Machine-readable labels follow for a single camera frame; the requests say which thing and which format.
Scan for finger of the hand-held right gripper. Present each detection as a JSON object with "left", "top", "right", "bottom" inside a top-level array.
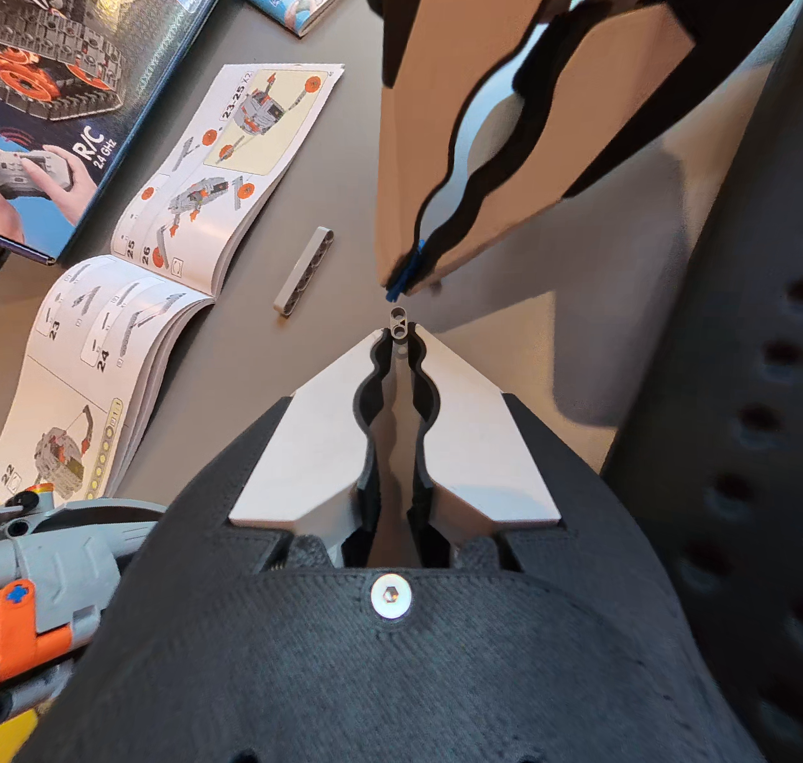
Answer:
[
  {"left": 375, "top": 0, "right": 554, "bottom": 286},
  {"left": 407, "top": 4, "right": 696, "bottom": 288}
]

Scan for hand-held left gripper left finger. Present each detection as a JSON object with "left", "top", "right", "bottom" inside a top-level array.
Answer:
[{"left": 229, "top": 329, "right": 385, "bottom": 568}]

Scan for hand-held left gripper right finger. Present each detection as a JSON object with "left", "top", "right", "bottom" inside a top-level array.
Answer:
[{"left": 408, "top": 324, "right": 561, "bottom": 568}]

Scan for blue toy pin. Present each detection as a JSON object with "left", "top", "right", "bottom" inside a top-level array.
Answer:
[{"left": 384, "top": 239, "right": 429, "bottom": 302}]

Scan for grey desk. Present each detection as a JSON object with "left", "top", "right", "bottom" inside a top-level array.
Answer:
[{"left": 0, "top": 0, "right": 691, "bottom": 588}]

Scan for light grey toy beam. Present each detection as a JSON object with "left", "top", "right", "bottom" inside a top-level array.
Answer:
[{"left": 273, "top": 226, "right": 335, "bottom": 317}]

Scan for grey orange toy robot model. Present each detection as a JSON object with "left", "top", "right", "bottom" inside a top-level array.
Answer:
[{"left": 0, "top": 484, "right": 167, "bottom": 723}]

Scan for open instruction booklet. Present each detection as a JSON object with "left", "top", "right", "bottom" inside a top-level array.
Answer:
[{"left": 0, "top": 63, "right": 346, "bottom": 507}]

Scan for blue robot kit box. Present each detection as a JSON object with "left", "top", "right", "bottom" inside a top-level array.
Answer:
[{"left": 0, "top": 0, "right": 236, "bottom": 266}]

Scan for yellow plastic bin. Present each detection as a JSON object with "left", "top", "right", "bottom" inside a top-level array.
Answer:
[{"left": 0, "top": 707, "right": 40, "bottom": 763}]

